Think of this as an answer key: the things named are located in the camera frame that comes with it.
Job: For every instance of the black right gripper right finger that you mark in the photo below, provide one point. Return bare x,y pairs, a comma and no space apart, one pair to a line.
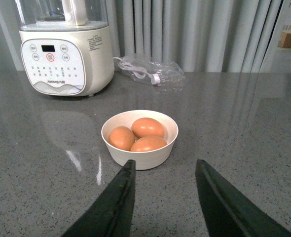
227,212

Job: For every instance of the white soy milk maker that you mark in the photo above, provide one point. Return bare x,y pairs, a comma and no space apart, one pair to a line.
66,48

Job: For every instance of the white ceramic bowl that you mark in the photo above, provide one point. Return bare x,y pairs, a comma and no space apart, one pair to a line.
144,160

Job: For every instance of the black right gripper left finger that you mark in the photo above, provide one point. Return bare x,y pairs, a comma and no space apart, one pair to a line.
111,213

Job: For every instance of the brown egg left in bowl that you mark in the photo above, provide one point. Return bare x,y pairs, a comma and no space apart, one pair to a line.
122,138

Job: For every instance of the brown egg back in bowl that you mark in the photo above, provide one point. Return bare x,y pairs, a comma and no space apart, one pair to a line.
147,126

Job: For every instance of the brown egg in bowl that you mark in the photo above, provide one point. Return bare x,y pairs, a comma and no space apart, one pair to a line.
122,138
147,126
148,143

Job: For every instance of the brown egg front in bowl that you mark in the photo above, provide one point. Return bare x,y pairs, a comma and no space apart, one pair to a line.
148,143

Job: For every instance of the clear plastic bag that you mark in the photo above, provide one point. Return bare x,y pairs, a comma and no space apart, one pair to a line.
140,69

